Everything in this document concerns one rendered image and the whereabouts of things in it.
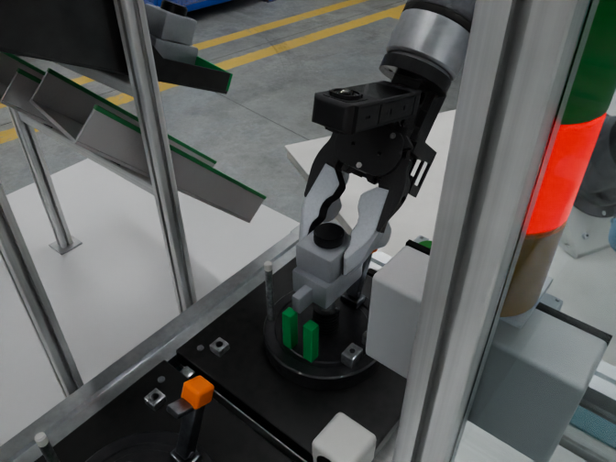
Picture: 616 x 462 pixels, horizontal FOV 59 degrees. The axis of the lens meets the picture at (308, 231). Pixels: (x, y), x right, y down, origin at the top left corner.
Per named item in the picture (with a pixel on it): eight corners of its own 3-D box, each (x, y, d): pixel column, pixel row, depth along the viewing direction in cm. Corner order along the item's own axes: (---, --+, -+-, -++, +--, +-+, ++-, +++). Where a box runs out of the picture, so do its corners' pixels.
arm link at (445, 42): (462, 17, 48) (384, 1, 52) (439, 66, 49) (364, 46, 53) (480, 53, 55) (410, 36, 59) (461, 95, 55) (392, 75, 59)
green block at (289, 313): (290, 337, 60) (289, 305, 57) (298, 343, 59) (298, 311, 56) (282, 345, 59) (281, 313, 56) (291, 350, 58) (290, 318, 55)
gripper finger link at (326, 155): (333, 216, 55) (383, 145, 54) (325, 214, 54) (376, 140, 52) (302, 192, 57) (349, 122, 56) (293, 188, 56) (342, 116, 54)
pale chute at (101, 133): (200, 184, 84) (214, 159, 84) (249, 224, 77) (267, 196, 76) (28, 101, 62) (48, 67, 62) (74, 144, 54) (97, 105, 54)
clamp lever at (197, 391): (186, 441, 49) (200, 372, 47) (201, 454, 48) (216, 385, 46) (153, 460, 47) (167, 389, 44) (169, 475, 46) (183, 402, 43)
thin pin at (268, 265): (270, 314, 62) (268, 258, 57) (276, 318, 62) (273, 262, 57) (266, 319, 62) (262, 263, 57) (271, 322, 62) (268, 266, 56)
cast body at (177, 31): (171, 61, 69) (184, 5, 67) (193, 72, 67) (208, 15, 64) (113, 50, 62) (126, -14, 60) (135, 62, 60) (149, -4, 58)
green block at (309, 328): (310, 350, 58) (310, 318, 55) (318, 356, 58) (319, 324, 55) (302, 357, 58) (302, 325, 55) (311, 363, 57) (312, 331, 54)
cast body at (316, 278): (329, 258, 60) (331, 207, 56) (362, 276, 58) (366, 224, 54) (279, 302, 55) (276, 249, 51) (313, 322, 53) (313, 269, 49)
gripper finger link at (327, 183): (324, 258, 60) (373, 188, 58) (297, 252, 55) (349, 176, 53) (305, 241, 61) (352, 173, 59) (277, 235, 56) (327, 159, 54)
